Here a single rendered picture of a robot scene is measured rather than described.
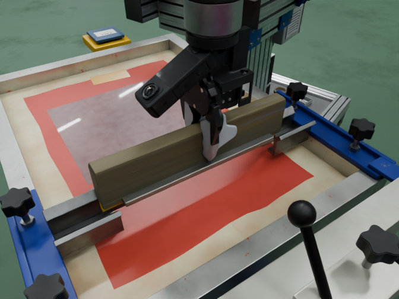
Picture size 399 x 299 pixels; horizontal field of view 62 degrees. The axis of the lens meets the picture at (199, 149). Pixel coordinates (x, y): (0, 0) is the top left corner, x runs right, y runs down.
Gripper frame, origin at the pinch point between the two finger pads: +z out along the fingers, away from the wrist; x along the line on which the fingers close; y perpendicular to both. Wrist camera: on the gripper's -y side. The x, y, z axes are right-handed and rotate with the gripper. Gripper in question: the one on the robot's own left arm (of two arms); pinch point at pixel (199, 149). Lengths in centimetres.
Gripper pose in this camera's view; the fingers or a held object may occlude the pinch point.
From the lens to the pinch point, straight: 56.4
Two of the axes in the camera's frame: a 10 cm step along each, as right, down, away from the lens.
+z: 0.0, 7.6, 6.5
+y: 8.4, -3.6, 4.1
